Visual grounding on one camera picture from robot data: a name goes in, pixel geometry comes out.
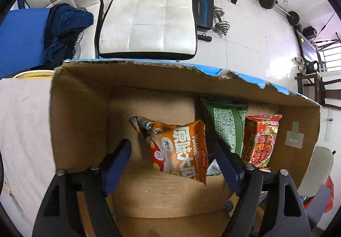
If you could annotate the white padded chair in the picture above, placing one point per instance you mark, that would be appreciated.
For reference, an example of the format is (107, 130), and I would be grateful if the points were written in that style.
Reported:
(149, 13)

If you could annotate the cardboard box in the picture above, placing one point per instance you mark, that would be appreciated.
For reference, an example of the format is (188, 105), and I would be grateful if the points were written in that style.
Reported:
(88, 119)

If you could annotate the black barbell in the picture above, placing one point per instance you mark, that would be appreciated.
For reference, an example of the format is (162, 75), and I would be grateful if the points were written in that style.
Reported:
(282, 10)

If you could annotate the green snack packet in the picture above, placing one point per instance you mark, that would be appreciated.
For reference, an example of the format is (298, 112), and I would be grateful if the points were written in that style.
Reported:
(227, 125)

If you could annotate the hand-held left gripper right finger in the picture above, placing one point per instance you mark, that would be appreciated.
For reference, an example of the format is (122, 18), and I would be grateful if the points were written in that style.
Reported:
(226, 165)

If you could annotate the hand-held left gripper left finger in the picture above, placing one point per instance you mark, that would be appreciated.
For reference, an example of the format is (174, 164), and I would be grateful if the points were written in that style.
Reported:
(117, 165)

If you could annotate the orange snack packet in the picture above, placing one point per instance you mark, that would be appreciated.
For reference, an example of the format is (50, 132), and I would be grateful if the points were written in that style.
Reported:
(177, 150)

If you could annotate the wooden stool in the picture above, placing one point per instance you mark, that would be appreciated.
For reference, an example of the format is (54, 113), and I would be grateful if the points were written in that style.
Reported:
(310, 85)

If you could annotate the dark blue jacket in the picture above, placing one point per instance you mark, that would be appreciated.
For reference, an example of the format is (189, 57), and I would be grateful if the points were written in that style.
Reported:
(62, 33)

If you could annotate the red patterned snack packet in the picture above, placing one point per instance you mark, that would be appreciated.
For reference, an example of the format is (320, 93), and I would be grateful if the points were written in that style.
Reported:
(259, 141)

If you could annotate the chrome dumbbell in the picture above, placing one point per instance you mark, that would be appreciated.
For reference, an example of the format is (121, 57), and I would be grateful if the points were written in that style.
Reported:
(221, 19)

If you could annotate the blue chair seat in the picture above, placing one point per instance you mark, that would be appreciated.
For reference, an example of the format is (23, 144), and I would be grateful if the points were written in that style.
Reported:
(21, 39)

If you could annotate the beige tablecloth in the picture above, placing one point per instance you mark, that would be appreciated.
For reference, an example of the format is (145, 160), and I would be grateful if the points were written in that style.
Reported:
(24, 133)

